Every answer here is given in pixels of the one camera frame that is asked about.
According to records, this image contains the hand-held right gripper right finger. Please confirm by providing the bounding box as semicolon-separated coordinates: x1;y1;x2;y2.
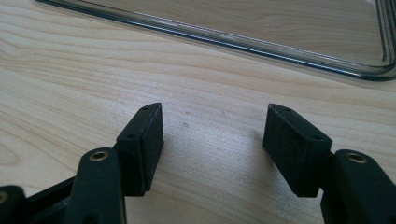
262;103;333;198

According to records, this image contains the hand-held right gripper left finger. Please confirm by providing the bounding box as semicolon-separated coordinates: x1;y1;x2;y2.
115;102;165;198

